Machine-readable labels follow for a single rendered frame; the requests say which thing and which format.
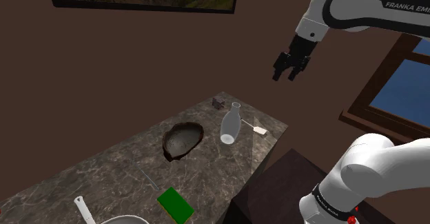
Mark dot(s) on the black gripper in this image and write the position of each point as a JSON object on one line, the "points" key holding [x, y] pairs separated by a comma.
{"points": [[301, 50]]}

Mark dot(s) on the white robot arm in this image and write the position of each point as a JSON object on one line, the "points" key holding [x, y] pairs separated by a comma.
{"points": [[369, 169]]}

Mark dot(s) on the white spatula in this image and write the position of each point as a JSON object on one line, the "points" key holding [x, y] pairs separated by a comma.
{"points": [[259, 130]]}

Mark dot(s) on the small grey block figure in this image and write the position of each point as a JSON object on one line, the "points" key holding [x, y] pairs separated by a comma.
{"points": [[218, 102]]}

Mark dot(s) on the clear glass bottle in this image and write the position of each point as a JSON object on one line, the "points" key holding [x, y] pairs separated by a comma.
{"points": [[230, 124]]}

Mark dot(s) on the brown framed window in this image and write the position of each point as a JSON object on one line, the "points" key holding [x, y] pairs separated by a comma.
{"points": [[399, 95]]}

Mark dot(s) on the dark brown bowl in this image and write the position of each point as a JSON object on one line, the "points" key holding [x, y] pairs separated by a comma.
{"points": [[183, 141]]}

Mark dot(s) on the green sponge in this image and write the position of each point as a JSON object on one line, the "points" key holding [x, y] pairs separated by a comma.
{"points": [[175, 206]]}

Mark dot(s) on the thin grey rod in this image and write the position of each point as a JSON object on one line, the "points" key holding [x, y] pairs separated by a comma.
{"points": [[147, 178]]}

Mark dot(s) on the white bowl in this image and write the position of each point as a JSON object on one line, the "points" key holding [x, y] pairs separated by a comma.
{"points": [[125, 220]]}

